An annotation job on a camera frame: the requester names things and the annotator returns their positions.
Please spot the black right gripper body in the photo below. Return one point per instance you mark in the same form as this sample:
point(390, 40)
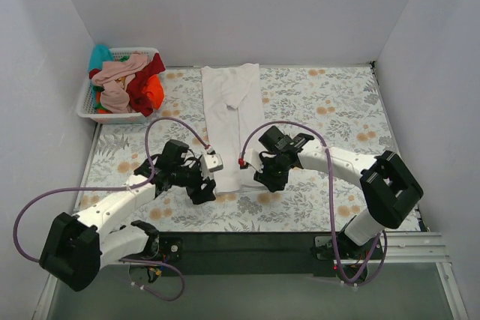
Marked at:
point(268, 177)

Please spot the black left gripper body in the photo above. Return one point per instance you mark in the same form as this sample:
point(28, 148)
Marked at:
point(202, 188)

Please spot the white t shirt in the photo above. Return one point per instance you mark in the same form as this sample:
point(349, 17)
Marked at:
point(233, 109)

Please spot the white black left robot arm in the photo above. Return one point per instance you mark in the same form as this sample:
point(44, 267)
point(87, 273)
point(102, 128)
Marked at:
point(79, 245)

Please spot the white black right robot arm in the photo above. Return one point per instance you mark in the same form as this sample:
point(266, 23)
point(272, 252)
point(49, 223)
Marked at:
point(389, 188)

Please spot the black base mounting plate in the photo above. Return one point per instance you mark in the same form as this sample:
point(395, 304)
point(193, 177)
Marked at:
point(240, 253)

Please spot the floral patterned table mat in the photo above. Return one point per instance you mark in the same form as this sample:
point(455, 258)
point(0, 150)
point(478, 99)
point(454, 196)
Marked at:
point(341, 103)

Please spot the red t shirt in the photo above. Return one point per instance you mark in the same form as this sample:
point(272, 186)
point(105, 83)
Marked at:
point(139, 101)

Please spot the orange t shirt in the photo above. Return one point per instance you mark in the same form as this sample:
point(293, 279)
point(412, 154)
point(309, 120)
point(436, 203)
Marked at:
point(154, 91)

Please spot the green garment in basket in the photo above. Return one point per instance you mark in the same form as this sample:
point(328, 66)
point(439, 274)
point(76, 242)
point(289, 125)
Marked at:
point(97, 91)

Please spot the white plastic laundry basket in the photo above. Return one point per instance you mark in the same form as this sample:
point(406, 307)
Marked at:
point(85, 106)

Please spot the pink t shirt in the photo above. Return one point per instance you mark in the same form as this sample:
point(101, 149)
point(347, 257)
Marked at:
point(114, 79)

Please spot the teal t shirt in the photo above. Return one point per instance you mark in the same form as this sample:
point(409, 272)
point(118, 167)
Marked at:
point(99, 55)

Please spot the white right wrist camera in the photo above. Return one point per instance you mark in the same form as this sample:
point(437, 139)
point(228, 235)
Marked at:
point(251, 158)

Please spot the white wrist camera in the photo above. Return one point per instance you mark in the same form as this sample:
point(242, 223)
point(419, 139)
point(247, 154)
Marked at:
point(210, 163)
point(251, 158)

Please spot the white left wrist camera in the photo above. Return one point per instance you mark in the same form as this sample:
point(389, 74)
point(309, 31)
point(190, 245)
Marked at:
point(210, 163)

